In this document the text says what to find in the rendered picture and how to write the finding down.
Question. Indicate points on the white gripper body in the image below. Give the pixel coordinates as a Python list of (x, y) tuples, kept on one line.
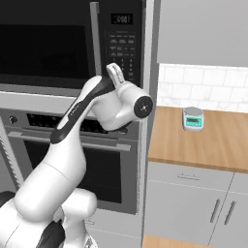
[(115, 73)]

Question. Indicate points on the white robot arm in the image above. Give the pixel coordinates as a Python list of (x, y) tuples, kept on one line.
[(64, 168)]

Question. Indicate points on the black microwave oven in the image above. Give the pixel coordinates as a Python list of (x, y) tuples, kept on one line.
[(124, 42)]

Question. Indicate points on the black microwave door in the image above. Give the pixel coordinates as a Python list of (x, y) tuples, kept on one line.
[(45, 48)]

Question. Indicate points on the oven door with dark window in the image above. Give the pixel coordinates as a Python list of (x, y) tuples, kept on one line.
[(106, 176)]

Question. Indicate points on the grey cupboard door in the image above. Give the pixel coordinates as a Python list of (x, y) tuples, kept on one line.
[(180, 213), (237, 229)]

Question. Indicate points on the grey tall cabinet housing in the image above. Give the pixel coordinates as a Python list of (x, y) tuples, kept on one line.
[(149, 48)]

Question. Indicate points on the white and teal kitchen scale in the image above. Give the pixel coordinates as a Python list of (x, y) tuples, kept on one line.
[(193, 119)]

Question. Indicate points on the grey built-in oven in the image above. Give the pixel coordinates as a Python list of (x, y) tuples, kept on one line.
[(129, 180)]

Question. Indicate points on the dark oven knob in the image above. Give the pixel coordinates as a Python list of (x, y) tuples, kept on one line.
[(13, 119)]

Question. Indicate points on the grey ribbed panel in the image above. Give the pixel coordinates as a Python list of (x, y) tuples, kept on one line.
[(9, 155)]

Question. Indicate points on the grey drawer front under oven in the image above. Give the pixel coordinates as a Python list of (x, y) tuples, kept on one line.
[(119, 229)]

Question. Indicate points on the grey wall cupboard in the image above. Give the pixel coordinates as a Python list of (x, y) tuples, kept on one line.
[(203, 32)]

